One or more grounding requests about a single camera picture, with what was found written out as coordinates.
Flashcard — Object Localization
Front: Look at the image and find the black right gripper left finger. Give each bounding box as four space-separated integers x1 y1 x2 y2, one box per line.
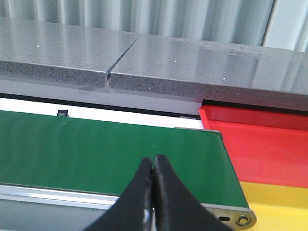
84 157 153 231

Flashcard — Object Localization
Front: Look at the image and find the grey stone counter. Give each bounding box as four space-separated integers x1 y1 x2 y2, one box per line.
0 17 308 114

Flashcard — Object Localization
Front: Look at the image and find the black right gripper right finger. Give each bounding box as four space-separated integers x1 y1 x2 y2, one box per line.
154 154 231 231

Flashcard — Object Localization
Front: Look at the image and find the red plastic tray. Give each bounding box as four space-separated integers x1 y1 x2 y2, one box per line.
199 105 308 187

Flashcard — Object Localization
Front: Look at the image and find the black sensor with cable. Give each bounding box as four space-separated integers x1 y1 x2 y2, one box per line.
57 109 69 117

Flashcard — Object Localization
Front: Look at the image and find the yellow plastic tray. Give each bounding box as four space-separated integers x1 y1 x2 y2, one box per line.
241 181 308 231

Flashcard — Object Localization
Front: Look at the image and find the white pleated curtain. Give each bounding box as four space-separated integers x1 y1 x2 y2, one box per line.
0 0 308 52

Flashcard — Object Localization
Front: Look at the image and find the green conveyor belt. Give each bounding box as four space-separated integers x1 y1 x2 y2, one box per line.
0 111 257 231

